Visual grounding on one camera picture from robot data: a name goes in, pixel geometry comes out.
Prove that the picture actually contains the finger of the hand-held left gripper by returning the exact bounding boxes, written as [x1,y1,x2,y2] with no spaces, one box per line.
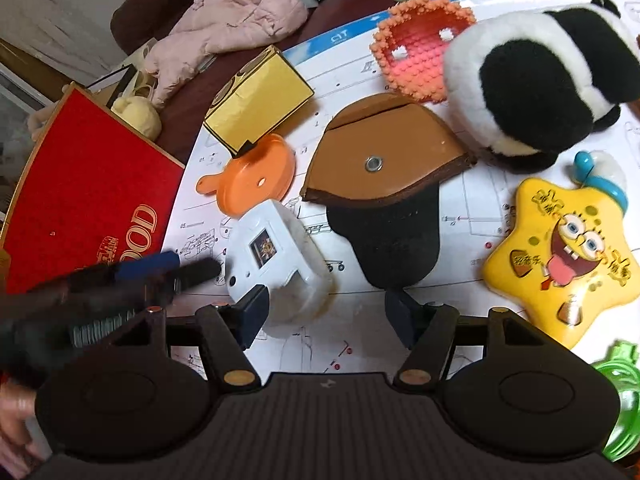
[114,250,182,282]
[174,257,224,292]

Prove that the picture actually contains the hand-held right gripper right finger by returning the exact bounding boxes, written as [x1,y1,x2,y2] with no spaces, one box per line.
[384,287,548,395]

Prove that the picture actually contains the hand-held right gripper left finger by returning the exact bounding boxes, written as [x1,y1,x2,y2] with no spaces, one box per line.
[107,284,271,395]

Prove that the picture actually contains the white toy camera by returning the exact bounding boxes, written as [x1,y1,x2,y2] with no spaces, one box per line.
[224,199,336,325]

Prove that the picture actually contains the red gift box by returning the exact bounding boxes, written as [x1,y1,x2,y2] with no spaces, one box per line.
[0,82,186,295]

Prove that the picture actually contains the person's left hand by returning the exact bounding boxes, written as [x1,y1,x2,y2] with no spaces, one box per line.
[0,375,51,478]

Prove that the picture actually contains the orange round plastic toy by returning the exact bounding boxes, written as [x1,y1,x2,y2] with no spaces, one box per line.
[196,134,297,220]

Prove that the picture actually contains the cream plush toy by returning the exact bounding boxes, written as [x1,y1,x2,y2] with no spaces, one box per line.
[111,94,162,141]

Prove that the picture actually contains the yellow star cartoon toy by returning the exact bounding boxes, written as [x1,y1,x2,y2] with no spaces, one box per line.
[481,175,640,350]

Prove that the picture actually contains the brown and black pouch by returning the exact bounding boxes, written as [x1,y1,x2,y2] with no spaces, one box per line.
[300,92,478,290]

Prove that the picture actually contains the beige plush toy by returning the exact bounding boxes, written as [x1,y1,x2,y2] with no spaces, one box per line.
[27,105,56,141]

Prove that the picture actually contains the yellow cardboard box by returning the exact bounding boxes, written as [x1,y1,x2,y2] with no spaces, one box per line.
[204,45,316,153]

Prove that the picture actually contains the green plastic hollow ball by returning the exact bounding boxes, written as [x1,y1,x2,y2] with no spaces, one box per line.
[590,341,640,462]

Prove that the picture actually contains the pink padded cloth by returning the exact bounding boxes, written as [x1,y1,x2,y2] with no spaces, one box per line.
[142,0,318,108]

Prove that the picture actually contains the white instruction sheet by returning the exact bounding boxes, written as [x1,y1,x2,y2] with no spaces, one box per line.
[160,0,640,376]

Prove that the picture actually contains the blue and white toy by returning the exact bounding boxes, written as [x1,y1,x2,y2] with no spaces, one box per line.
[574,151,628,210]

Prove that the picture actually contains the brown leather sofa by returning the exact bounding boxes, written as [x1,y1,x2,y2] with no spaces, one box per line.
[110,0,261,56]

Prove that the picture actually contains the orange and pink block basket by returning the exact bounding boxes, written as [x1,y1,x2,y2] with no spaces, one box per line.
[370,0,478,105]

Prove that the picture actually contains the black and white panda plush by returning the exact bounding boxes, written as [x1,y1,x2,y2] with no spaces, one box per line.
[444,0,640,171]

